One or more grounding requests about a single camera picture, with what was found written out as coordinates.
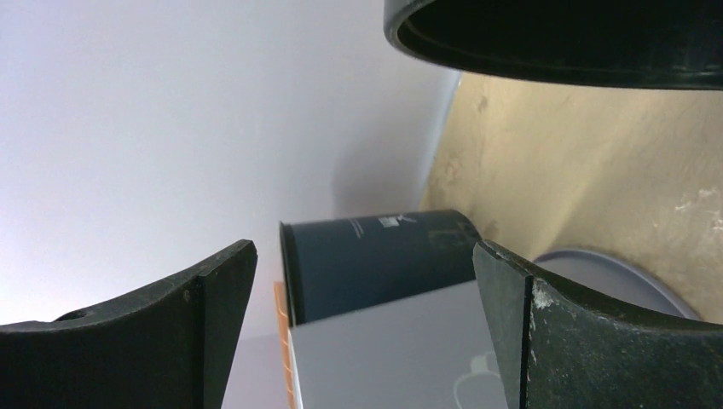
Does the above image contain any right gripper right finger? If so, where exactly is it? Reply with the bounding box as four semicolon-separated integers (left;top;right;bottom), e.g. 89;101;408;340
473;240;722;408

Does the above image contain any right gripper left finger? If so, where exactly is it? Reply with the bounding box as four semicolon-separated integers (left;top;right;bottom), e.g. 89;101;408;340
1;239;257;408

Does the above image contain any grey plastic bucket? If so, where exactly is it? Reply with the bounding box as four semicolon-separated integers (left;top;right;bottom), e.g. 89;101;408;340
286;248;702;409

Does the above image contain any dark navy cylindrical bin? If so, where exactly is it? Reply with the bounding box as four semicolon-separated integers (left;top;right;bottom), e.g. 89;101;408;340
279;210;481;326

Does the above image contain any black ribbed bin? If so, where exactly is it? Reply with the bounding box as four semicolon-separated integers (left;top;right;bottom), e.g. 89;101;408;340
383;0;722;90

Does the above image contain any orange plastic file organizer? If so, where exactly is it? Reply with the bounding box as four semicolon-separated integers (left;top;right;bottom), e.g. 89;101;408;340
273;281;297;409

